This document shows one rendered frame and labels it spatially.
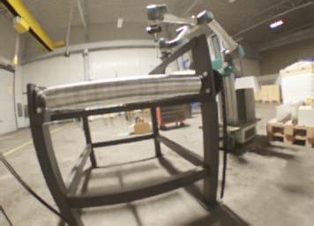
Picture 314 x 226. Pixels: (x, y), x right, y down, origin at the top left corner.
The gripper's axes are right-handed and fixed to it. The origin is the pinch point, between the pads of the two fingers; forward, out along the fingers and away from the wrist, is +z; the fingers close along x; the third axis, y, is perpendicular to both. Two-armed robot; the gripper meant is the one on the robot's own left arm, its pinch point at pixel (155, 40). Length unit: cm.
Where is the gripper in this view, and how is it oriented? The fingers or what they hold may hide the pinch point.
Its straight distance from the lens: 137.7
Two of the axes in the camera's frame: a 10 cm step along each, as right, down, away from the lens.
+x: 9.5, -3.0, 1.1
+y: 3.0, 7.2, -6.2
